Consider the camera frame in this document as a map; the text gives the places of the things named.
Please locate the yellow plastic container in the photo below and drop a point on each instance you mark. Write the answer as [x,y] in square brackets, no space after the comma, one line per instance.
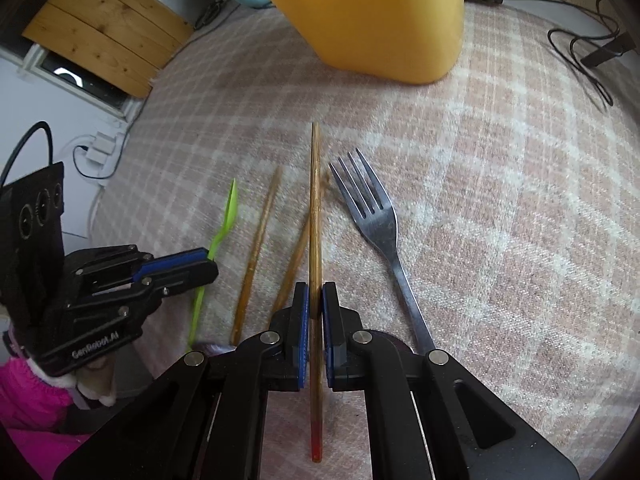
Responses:
[375,25]

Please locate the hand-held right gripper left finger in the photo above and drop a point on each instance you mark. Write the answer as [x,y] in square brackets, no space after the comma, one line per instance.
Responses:
[301,320]

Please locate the black scissors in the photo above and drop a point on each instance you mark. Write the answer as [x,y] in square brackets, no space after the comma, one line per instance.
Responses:
[207,15]

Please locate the person's left hand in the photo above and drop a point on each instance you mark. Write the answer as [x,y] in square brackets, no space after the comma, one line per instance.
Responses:
[95,380]

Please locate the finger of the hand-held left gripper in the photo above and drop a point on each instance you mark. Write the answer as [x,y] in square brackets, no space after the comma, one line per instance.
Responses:
[175,260]
[190,277]

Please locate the green plastic spoon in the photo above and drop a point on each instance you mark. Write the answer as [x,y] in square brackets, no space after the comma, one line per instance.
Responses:
[229,215]

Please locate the pine wooden board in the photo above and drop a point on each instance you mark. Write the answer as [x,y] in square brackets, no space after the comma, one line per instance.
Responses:
[110,25]

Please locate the red-tipped wooden chopstick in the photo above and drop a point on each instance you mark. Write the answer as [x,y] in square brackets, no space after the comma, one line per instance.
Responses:
[255,255]
[315,210]
[292,270]

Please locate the person's left forearm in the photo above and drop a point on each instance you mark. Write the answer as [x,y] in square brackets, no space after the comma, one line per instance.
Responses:
[30,400]

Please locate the metal fork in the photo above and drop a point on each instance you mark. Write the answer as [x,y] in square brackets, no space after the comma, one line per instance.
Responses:
[377,225]

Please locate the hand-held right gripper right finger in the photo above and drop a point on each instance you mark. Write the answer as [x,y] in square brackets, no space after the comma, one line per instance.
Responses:
[327,320]

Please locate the white power strip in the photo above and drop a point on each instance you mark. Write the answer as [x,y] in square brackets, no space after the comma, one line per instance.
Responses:
[102,145]

